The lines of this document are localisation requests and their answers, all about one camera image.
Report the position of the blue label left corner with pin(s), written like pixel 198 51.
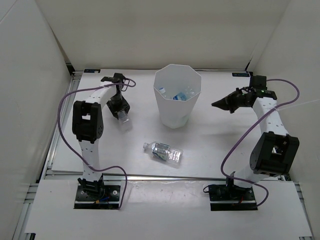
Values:
pixel 92 71

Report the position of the white octagonal plastic bin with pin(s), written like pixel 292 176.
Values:
pixel 175 78

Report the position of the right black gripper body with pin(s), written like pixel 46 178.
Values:
pixel 242 99

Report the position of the blue label right corner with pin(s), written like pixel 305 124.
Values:
pixel 237 74

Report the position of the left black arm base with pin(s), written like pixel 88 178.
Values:
pixel 96 195

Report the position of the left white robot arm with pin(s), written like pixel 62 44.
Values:
pixel 88 126

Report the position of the clear unlabelled plastic bottle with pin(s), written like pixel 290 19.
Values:
pixel 189 93

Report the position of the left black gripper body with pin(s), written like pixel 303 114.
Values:
pixel 118 103

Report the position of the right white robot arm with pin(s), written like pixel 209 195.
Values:
pixel 274 153

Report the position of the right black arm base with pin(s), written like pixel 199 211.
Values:
pixel 229 197

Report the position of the blue label corner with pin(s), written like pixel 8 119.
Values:
pixel 237 74
pixel 92 71

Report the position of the clear bottle blue label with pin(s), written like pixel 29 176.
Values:
pixel 179 97

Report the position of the clear bottle blue-white label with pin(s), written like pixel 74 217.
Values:
pixel 163 152

